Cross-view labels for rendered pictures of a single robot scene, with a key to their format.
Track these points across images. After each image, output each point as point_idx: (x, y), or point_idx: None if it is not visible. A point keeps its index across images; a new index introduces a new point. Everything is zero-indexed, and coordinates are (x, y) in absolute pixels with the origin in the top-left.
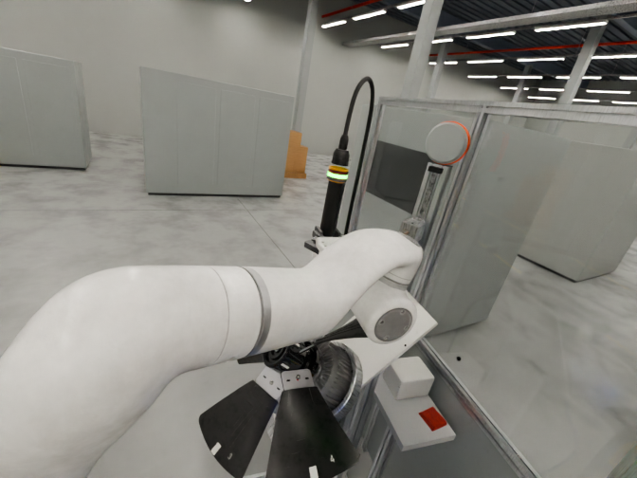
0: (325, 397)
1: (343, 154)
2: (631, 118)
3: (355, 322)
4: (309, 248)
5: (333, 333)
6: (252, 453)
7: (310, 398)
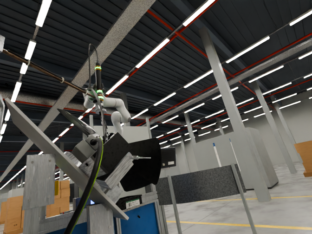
0: None
1: (97, 65)
2: None
3: (78, 119)
4: (104, 92)
5: (88, 126)
6: (121, 185)
7: None
